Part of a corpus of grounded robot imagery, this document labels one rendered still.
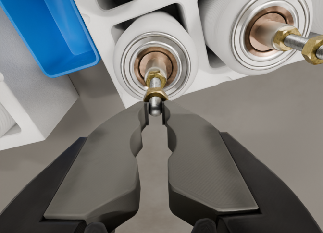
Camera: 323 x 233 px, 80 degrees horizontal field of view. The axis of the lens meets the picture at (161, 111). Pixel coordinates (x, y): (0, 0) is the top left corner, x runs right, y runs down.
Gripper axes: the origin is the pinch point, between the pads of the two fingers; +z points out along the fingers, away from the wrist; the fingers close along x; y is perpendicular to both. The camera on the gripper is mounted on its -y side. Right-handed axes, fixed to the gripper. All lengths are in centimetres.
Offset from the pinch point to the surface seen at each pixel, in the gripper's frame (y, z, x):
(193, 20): -3.2, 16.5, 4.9
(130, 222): 74, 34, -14
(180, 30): -3.0, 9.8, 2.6
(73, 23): -1.7, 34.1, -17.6
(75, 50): 3.8, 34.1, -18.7
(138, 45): -1.8, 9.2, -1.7
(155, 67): -0.4, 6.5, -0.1
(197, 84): 5.8, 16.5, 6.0
